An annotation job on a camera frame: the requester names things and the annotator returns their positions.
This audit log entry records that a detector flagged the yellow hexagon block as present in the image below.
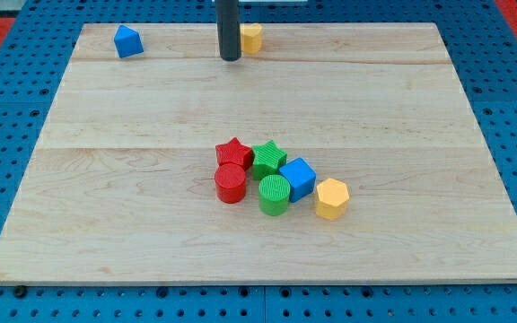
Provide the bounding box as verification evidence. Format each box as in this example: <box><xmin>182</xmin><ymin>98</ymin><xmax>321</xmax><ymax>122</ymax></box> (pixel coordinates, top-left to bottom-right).
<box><xmin>314</xmin><ymin>179</ymin><xmax>350</xmax><ymax>221</ymax></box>

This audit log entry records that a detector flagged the green star block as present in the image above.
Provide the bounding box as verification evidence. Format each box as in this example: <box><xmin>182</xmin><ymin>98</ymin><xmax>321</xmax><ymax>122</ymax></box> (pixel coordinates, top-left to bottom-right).
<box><xmin>251</xmin><ymin>140</ymin><xmax>287</xmax><ymax>180</ymax></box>

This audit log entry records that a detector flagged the red star block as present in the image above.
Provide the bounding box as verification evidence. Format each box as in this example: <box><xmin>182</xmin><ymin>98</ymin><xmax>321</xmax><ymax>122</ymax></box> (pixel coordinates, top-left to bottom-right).
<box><xmin>215</xmin><ymin>137</ymin><xmax>254</xmax><ymax>170</ymax></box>

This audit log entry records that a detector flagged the green cylinder block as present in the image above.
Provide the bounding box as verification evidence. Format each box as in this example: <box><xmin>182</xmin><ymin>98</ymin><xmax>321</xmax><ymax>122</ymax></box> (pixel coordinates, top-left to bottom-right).
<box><xmin>258</xmin><ymin>175</ymin><xmax>291</xmax><ymax>216</ymax></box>

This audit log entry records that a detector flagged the red cylinder block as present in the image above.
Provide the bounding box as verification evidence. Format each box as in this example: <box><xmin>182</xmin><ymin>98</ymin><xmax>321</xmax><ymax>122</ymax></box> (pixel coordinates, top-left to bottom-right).
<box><xmin>215</xmin><ymin>163</ymin><xmax>246</xmax><ymax>204</ymax></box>

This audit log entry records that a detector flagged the blue cube block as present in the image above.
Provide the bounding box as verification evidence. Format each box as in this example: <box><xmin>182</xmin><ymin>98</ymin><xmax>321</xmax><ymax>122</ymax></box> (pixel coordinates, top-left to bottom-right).
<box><xmin>278</xmin><ymin>157</ymin><xmax>316</xmax><ymax>203</ymax></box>

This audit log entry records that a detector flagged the yellow heart block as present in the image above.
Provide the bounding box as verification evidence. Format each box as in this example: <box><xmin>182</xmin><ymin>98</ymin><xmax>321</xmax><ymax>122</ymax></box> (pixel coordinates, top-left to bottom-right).
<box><xmin>241</xmin><ymin>23</ymin><xmax>263</xmax><ymax>54</ymax></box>

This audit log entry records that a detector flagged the light wooden board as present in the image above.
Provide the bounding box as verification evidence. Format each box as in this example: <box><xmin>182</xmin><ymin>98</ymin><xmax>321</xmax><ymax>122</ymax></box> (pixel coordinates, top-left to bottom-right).
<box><xmin>0</xmin><ymin>22</ymin><xmax>517</xmax><ymax>286</ymax></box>

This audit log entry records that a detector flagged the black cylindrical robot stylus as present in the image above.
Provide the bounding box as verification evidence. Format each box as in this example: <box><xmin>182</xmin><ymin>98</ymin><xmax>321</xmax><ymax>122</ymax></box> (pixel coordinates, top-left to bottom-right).
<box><xmin>215</xmin><ymin>0</ymin><xmax>241</xmax><ymax>62</ymax></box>

